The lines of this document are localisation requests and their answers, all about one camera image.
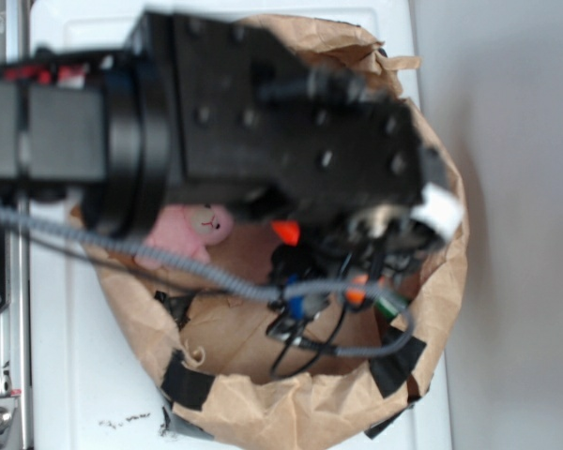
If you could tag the pink plush bunny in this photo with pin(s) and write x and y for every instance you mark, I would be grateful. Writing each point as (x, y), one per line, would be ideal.
(188, 230)

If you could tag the aluminium frame rail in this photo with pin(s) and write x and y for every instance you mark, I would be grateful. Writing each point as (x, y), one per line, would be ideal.
(16, 403)

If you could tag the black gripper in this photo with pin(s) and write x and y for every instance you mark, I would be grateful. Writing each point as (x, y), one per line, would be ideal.
(292, 117)

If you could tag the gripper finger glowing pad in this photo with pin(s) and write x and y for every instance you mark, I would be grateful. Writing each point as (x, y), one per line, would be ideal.
(440, 211)

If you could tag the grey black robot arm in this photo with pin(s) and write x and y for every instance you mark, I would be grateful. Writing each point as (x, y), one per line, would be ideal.
(105, 123)

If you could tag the brown paper bag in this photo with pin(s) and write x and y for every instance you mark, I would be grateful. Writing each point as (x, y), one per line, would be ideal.
(215, 369)

